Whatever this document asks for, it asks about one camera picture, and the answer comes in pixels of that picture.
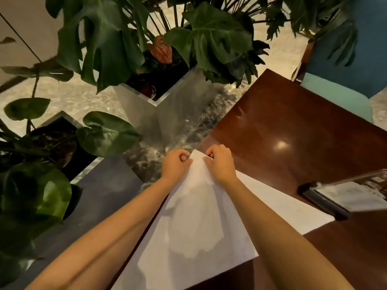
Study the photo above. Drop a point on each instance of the white cloth napkin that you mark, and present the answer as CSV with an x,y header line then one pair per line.
x,y
196,226

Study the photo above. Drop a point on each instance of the large green monstera plant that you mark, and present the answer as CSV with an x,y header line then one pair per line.
x,y
108,36

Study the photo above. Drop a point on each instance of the round-leaf green plant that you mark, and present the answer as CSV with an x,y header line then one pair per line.
x,y
33,190

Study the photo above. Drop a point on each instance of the red anthurium flower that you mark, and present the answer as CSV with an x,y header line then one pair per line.
x,y
161,50

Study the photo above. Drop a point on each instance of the silver square planter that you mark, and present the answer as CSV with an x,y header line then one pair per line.
x,y
172,111

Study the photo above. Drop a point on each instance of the dark grey ledge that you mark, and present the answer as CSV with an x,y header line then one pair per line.
x,y
99,196

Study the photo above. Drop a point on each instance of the person's left thumb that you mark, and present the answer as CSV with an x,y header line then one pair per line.
x,y
186,160

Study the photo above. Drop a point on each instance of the teal upholstered chair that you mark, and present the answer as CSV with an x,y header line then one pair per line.
x,y
350,66

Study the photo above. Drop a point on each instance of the person's right thumb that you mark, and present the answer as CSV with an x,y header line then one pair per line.
x,y
208,162

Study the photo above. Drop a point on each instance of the person's left forearm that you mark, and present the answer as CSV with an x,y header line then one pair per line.
x,y
102,238

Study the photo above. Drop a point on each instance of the person's right forearm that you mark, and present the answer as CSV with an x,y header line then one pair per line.
x,y
281,238

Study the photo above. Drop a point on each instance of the clear acrylic menu stand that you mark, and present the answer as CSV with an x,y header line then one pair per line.
x,y
347,194

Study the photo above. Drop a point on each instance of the split-leaf green plant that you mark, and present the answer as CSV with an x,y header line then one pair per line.
x,y
320,18

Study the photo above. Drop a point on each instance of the person's right hand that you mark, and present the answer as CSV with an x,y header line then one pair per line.
x,y
223,167

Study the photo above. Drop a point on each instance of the dark square planter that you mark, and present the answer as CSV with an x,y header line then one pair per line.
x,y
77,160

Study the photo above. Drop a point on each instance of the person's left hand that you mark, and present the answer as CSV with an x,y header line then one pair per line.
x,y
172,169

